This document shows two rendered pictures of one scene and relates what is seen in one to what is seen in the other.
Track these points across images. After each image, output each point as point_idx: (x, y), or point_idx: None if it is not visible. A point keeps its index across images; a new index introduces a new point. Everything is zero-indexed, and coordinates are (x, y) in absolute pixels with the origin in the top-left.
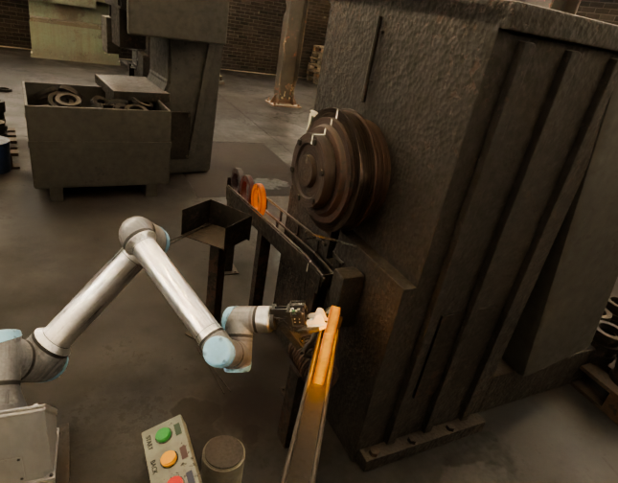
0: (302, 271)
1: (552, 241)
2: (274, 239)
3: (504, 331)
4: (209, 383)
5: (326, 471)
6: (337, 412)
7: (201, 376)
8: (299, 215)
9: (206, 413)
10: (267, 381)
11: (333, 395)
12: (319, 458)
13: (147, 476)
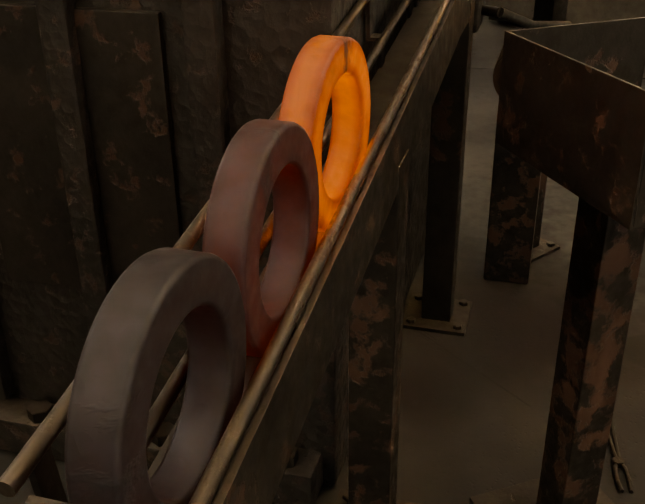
0: (464, 19)
1: None
2: (431, 81)
3: None
4: (628, 397)
5: (482, 234)
6: (423, 215)
7: (642, 419)
8: None
9: None
10: (479, 354)
11: (420, 206)
12: (479, 245)
13: None
